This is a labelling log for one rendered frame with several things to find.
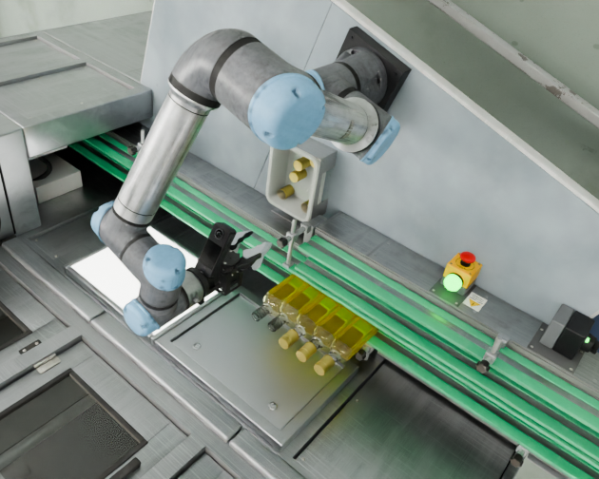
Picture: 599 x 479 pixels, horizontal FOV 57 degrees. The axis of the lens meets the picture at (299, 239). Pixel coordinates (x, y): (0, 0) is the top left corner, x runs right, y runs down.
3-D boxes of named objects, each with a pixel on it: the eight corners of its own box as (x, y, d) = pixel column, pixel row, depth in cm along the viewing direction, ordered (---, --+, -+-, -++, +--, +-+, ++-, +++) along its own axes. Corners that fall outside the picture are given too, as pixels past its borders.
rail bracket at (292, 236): (299, 252, 167) (271, 271, 159) (306, 206, 157) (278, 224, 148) (306, 257, 166) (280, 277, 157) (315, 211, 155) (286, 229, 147)
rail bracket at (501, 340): (493, 336, 136) (471, 368, 127) (505, 316, 131) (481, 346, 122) (510, 345, 134) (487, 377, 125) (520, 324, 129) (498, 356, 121)
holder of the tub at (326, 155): (281, 203, 183) (266, 213, 178) (291, 127, 166) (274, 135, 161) (323, 227, 175) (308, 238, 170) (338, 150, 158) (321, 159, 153)
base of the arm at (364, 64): (357, 33, 135) (332, 41, 128) (397, 79, 132) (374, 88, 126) (328, 77, 146) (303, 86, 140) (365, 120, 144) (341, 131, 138)
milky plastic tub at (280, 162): (282, 190, 179) (264, 201, 174) (290, 127, 166) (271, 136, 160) (325, 214, 172) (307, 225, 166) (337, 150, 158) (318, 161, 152)
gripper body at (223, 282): (221, 267, 129) (181, 293, 121) (222, 239, 124) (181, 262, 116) (244, 284, 126) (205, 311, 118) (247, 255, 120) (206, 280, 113)
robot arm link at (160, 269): (123, 239, 99) (118, 277, 106) (163, 282, 95) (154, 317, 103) (159, 223, 104) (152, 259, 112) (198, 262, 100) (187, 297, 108)
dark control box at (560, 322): (550, 324, 139) (538, 342, 133) (563, 301, 134) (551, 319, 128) (582, 342, 135) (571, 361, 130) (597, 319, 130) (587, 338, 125)
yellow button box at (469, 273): (452, 270, 151) (439, 283, 146) (459, 249, 146) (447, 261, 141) (474, 283, 148) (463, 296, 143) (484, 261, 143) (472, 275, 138)
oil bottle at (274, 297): (305, 275, 170) (259, 310, 156) (308, 260, 167) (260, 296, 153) (319, 284, 168) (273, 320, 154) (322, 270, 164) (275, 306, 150)
